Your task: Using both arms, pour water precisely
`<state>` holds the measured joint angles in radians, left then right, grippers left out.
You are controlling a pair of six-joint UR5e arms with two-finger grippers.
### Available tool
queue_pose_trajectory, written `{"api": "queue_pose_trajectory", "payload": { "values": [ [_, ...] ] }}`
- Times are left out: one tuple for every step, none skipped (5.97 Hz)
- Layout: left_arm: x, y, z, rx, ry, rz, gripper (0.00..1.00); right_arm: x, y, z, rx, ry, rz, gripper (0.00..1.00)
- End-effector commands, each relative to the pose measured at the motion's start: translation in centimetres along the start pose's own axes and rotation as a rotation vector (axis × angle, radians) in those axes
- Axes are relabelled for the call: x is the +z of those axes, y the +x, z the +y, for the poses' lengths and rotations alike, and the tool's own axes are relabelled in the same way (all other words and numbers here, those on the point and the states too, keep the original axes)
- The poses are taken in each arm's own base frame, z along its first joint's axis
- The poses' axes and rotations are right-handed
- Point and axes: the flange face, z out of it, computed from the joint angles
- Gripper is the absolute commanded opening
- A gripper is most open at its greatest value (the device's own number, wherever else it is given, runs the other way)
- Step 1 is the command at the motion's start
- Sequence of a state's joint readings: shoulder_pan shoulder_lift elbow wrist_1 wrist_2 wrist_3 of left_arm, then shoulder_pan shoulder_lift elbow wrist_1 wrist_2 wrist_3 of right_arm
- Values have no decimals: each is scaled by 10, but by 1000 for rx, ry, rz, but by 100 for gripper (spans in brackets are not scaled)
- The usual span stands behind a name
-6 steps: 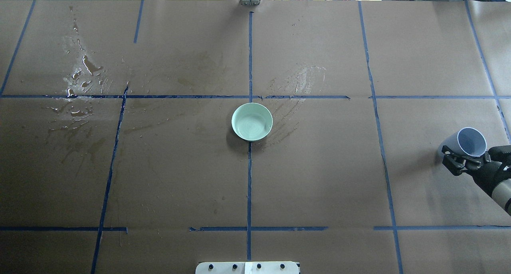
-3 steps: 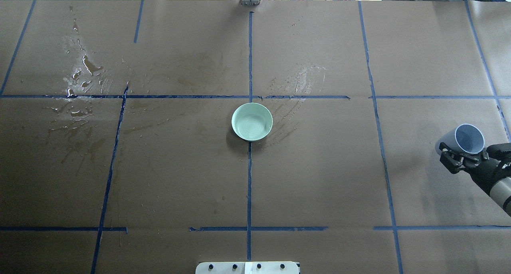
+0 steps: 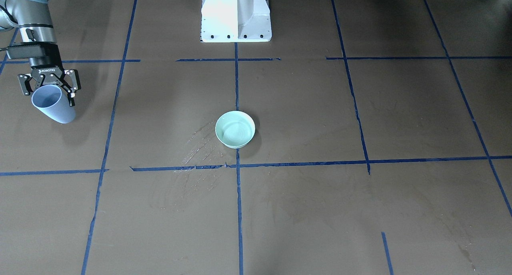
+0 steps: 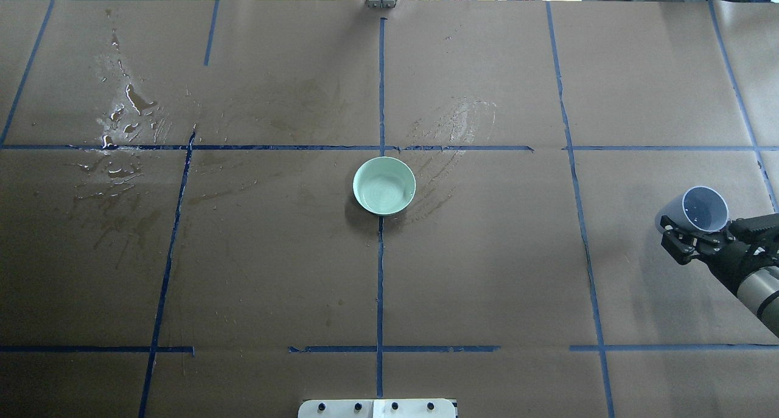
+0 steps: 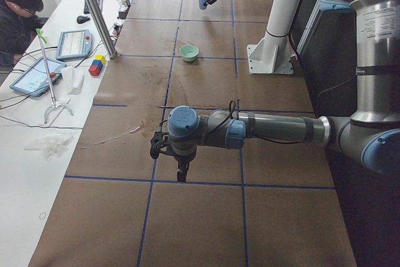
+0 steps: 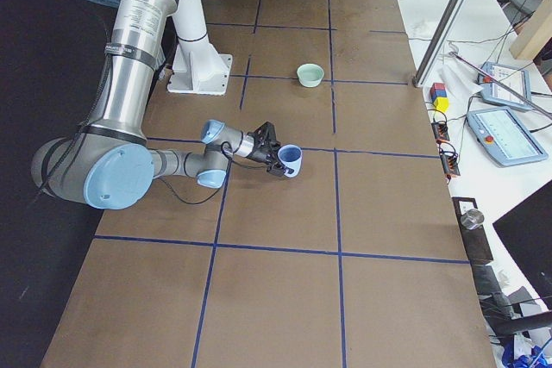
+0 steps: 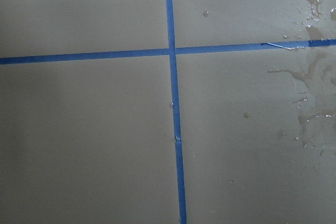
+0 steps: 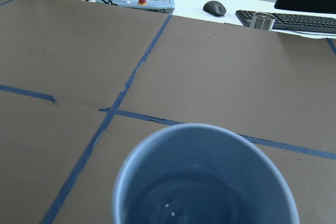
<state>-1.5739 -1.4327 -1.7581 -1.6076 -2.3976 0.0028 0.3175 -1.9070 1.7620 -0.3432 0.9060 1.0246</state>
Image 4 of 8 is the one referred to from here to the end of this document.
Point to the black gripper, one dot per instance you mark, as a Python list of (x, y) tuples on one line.
[(728, 263)]

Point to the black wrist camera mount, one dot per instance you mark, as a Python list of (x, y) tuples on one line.
[(755, 230)]

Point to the light green bowl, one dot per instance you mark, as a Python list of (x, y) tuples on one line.
[(384, 186)]

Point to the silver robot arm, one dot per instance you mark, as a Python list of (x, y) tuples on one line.
[(759, 291)]

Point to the white pedestal column base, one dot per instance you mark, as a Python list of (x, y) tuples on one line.
[(433, 407)]

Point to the light blue plastic cup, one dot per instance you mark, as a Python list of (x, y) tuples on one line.
[(704, 208)]

